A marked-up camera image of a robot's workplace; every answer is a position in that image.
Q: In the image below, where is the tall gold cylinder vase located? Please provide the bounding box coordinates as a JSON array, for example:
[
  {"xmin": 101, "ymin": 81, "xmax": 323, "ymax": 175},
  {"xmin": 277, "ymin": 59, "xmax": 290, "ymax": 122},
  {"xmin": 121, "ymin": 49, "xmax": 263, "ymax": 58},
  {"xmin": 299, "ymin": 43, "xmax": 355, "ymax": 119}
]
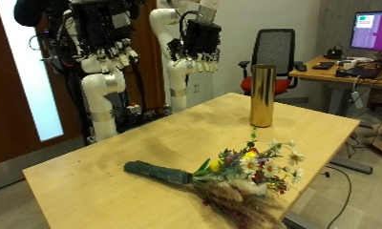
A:
[{"xmin": 250, "ymin": 64, "xmax": 278, "ymax": 128}]

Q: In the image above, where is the black mesh chair, red seat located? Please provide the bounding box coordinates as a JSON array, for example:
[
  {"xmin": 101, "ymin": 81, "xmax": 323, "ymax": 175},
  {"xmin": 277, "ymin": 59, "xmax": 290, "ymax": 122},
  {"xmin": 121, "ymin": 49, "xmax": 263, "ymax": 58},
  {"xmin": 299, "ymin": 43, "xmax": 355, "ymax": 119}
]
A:
[{"xmin": 238, "ymin": 28, "xmax": 305, "ymax": 97}]

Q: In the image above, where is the black fabric cover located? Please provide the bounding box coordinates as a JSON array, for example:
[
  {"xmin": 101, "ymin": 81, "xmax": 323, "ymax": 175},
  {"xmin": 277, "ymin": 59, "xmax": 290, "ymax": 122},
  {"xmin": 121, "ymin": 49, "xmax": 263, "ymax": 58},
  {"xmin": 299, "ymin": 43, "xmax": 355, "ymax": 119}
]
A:
[{"xmin": 14, "ymin": 0, "xmax": 46, "ymax": 28}]

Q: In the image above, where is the black equipment stand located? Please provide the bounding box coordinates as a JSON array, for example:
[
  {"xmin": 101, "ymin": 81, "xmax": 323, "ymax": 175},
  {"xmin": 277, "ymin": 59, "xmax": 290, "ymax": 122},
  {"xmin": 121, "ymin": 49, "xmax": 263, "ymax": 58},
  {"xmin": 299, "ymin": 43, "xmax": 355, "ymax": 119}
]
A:
[{"xmin": 41, "ymin": 18, "xmax": 94, "ymax": 146}]

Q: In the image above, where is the white box with red button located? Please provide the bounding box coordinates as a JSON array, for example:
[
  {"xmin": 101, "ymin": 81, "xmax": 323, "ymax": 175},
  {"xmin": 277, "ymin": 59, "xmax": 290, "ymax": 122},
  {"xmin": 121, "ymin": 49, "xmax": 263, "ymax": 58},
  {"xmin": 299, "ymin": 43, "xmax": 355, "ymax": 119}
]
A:
[{"xmin": 126, "ymin": 102, "xmax": 143, "ymax": 115}]

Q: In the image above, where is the wooden office desk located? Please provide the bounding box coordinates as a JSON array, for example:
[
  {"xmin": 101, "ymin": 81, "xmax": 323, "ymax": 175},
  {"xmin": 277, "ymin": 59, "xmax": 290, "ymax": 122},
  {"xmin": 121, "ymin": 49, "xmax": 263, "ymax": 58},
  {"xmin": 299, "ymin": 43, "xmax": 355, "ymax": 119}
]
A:
[{"xmin": 289, "ymin": 55, "xmax": 382, "ymax": 116}]

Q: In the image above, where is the black desk phone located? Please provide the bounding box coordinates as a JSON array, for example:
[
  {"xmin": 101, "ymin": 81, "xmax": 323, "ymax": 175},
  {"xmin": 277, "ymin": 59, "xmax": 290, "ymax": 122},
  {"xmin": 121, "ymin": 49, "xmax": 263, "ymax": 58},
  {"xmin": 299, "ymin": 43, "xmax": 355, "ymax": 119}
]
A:
[{"xmin": 326, "ymin": 46, "xmax": 345, "ymax": 60}]

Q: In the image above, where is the white power adapter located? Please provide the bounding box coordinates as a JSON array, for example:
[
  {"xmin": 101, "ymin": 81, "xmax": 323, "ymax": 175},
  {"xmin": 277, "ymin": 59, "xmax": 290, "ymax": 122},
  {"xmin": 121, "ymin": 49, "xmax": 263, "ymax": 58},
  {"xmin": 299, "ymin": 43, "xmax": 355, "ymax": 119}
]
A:
[{"xmin": 350, "ymin": 91, "xmax": 366, "ymax": 110}]

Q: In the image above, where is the computer monitor with purple screen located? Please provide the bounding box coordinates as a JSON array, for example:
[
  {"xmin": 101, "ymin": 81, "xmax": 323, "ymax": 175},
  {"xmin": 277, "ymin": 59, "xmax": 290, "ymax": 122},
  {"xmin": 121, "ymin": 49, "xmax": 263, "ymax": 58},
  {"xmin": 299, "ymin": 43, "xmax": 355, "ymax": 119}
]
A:
[{"xmin": 349, "ymin": 10, "xmax": 382, "ymax": 53}]

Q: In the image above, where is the cardboard box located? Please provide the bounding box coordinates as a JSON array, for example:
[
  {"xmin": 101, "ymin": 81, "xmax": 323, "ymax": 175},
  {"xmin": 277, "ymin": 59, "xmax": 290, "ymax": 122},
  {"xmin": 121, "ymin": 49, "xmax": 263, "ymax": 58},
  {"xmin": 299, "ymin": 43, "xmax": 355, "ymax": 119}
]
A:
[{"xmin": 366, "ymin": 123, "xmax": 382, "ymax": 156}]

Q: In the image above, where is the grey table foot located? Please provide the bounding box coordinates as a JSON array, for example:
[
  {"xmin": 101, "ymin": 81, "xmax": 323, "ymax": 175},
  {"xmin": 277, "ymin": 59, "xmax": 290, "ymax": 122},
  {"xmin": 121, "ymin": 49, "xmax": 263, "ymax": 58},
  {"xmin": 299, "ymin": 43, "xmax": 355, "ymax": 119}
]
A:
[{"xmin": 329, "ymin": 156, "xmax": 374, "ymax": 176}]

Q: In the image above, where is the red-brown device with cables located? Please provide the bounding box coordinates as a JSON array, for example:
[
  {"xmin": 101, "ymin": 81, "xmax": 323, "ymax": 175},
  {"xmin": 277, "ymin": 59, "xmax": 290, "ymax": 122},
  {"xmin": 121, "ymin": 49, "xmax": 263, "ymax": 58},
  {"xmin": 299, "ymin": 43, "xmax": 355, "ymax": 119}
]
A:
[{"xmin": 0, "ymin": 0, "xmax": 85, "ymax": 167}]

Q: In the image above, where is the black floor cable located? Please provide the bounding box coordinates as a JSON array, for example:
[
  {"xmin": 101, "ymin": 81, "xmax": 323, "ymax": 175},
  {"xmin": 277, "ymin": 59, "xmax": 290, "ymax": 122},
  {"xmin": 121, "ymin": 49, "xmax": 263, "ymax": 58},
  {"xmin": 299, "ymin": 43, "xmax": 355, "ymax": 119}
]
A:
[{"xmin": 325, "ymin": 165, "xmax": 354, "ymax": 229}]

